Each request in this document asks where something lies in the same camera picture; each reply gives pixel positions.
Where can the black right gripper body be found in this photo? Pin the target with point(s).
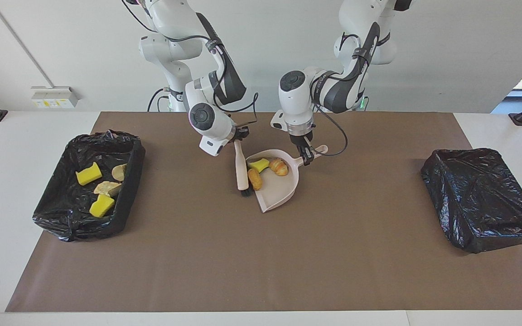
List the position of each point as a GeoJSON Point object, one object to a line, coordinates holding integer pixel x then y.
{"type": "Point", "coordinates": [241, 133]}

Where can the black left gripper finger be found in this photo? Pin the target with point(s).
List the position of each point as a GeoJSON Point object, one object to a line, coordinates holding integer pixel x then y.
{"type": "Point", "coordinates": [304, 154]}
{"type": "Point", "coordinates": [310, 151]}

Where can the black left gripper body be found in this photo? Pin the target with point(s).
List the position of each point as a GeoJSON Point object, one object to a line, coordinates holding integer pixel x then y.
{"type": "Point", "coordinates": [302, 138]}

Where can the orange striped toy croissant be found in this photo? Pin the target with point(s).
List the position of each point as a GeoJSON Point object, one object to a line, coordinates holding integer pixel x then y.
{"type": "Point", "coordinates": [279, 166]}
{"type": "Point", "coordinates": [119, 172]}

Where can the yellow sponge piece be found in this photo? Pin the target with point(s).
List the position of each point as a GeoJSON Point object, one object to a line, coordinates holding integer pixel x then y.
{"type": "Point", "coordinates": [101, 206]}
{"type": "Point", "coordinates": [259, 164]}
{"type": "Point", "coordinates": [89, 173]}

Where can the beige hand brush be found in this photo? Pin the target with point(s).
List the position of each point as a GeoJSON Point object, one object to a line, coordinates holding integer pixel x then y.
{"type": "Point", "coordinates": [242, 172]}

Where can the brown bread roll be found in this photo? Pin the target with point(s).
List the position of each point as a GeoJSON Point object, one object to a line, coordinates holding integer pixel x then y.
{"type": "Point", "coordinates": [255, 179]}

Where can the beige plastic dustpan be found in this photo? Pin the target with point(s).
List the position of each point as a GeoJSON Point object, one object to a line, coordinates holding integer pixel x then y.
{"type": "Point", "coordinates": [279, 192]}

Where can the pale ridged bread piece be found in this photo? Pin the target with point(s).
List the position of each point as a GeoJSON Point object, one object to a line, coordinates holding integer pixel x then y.
{"type": "Point", "coordinates": [107, 188]}

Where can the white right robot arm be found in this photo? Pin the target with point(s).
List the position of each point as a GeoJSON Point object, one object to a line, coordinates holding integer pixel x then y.
{"type": "Point", "coordinates": [218, 132]}

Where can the black bag lined bin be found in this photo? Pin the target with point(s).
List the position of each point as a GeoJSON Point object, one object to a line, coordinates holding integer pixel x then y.
{"type": "Point", "coordinates": [61, 217]}
{"type": "Point", "coordinates": [483, 194]}

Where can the brown paper table mat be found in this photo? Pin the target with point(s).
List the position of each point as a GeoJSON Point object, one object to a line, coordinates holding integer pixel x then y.
{"type": "Point", "coordinates": [261, 280]}

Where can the white wall socket box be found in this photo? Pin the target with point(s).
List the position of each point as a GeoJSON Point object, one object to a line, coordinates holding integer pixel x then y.
{"type": "Point", "coordinates": [52, 97]}

